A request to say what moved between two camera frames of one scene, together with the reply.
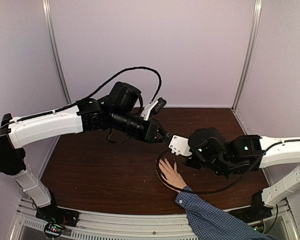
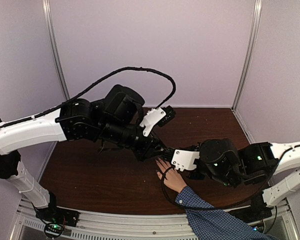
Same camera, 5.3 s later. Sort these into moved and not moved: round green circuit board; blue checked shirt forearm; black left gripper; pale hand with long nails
Moved: black left gripper
Not moved: pale hand with long nails; blue checked shirt forearm; round green circuit board
